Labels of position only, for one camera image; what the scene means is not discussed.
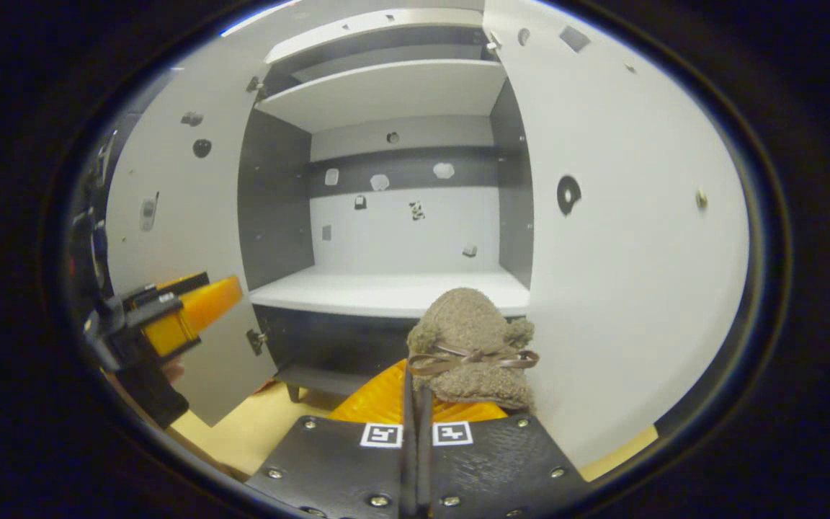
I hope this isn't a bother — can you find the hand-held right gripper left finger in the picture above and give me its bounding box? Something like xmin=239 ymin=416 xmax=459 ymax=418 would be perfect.
xmin=246 ymin=359 xmax=416 ymax=519

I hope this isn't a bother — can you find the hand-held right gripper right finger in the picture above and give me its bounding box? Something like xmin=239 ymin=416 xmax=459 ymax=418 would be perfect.
xmin=415 ymin=386 xmax=592 ymax=519

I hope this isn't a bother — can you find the white cabinet door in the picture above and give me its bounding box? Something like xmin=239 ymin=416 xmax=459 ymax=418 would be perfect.
xmin=105 ymin=40 xmax=279 ymax=426
xmin=483 ymin=0 xmax=751 ymax=469

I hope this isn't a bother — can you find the brown fuzzy shoe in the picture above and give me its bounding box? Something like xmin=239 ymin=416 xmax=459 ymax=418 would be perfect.
xmin=406 ymin=287 xmax=540 ymax=413

